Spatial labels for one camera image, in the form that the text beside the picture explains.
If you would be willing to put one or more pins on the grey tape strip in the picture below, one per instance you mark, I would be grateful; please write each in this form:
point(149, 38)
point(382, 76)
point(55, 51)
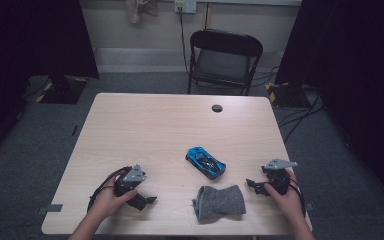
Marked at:
point(310, 206)
point(51, 208)

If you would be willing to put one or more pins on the black curtain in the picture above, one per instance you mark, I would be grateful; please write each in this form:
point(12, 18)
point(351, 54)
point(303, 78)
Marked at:
point(20, 50)
point(356, 60)

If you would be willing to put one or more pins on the black stand base yellow tape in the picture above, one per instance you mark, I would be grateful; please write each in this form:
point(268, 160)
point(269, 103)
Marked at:
point(286, 96)
point(63, 91)

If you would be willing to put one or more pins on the white wall socket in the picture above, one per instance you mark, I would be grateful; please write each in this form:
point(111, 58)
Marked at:
point(185, 6)

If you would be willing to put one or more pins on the black folding chair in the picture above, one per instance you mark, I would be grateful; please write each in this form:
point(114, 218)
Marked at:
point(225, 63)

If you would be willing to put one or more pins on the grey terry cloth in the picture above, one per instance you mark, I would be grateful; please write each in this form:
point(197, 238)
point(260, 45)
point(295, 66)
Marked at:
point(218, 203)

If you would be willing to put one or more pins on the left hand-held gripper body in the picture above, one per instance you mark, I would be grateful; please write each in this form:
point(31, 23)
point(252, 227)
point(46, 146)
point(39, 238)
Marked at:
point(130, 181)

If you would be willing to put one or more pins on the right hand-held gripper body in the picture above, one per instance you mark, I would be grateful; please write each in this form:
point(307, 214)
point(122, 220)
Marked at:
point(278, 175)

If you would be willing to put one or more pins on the person's right hand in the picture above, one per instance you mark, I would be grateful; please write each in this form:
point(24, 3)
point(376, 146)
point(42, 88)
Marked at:
point(290, 201)

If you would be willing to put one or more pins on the beige hanging cloth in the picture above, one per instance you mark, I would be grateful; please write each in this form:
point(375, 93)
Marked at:
point(138, 8)

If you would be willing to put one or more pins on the blue toy car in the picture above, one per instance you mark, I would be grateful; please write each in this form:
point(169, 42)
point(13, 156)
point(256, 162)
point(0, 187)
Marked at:
point(205, 162)

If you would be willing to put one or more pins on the person's left hand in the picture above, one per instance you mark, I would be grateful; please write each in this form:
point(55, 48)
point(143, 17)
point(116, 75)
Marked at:
point(108, 201)

